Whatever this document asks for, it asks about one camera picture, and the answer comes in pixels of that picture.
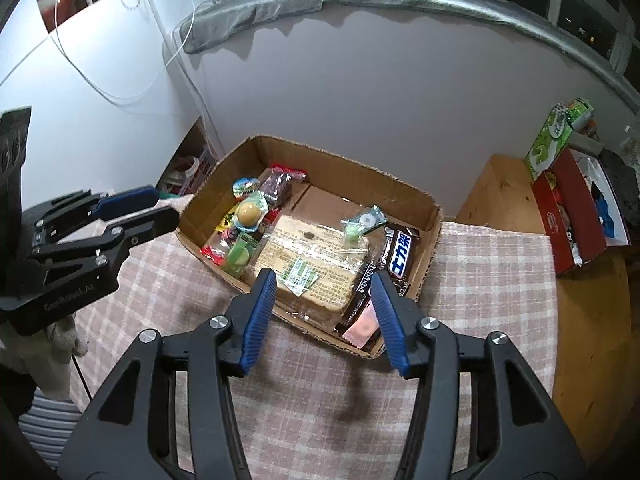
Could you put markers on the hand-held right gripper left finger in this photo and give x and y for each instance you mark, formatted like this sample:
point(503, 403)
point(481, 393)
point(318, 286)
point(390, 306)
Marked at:
point(260, 320)

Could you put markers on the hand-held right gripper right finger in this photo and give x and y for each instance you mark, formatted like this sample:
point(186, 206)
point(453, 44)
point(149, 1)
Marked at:
point(387, 320)

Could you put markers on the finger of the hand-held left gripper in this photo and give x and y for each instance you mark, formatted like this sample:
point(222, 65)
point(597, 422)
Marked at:
point(125, 200)
point(150, 222)

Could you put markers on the pink snack packet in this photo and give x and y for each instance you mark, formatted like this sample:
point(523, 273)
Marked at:
point(362, 330)

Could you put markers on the brown chocolate bar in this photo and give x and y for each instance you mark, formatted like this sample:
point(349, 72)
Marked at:
point(402, 252)
point(350, 312)

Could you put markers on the black patterned snack packet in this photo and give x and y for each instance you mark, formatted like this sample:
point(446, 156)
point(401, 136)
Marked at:
point(371, 269)

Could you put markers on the white green printed sachet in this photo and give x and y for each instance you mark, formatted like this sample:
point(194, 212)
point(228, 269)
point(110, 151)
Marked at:
point(297, 272)

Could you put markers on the light green snack packet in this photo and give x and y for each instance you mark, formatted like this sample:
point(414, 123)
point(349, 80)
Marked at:
point(240, 257)

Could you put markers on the red snack packet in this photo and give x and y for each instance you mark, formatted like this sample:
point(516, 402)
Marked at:
point(212, 254)

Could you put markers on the yellow snack packet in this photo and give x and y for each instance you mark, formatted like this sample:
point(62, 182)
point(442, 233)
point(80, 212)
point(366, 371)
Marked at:
point(225, 222)

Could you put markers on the clear packet of sliced bread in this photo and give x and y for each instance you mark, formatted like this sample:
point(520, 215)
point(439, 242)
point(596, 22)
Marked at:
point(320, 255)

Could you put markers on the clear green candy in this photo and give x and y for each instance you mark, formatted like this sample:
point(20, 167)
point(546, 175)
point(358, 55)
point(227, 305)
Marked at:
point(352, 234)

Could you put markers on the yellow ball candy packet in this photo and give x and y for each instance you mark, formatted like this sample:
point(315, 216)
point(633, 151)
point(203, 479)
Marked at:
point(248, 215)

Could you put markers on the colourful printed snack packet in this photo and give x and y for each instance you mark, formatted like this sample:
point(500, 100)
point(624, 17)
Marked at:
point(245, 187)

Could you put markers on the dark green snack packet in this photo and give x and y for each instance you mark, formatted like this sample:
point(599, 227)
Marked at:
point(367, 219)

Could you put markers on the clear packet with red date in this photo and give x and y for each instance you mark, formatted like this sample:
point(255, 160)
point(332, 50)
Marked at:
point(280, 190)

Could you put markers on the person's left forearm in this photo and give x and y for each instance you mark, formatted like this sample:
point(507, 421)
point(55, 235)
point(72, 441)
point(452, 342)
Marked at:
point(45, 360)

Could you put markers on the pink plaid tablecloth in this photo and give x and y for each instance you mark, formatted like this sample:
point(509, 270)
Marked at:
point(475, 270)

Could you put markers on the striped cloth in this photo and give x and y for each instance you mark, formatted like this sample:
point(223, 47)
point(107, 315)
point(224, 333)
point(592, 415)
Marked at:
point(50, 430)

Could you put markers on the red cardboard box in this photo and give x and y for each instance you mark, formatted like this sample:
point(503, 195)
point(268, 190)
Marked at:
point(555, 220)

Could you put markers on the green tissue box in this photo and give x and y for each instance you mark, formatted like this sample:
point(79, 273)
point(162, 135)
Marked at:
point(550, 145)

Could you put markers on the blue cloth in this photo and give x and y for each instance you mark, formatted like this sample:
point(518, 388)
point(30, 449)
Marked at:
point(606, 212)

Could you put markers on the dark bag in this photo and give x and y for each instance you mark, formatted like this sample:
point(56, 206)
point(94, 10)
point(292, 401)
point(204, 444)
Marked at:
point(622, 172)

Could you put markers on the grey sill blanket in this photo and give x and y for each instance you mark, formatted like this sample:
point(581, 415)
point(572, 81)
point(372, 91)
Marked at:
point(400, 2)

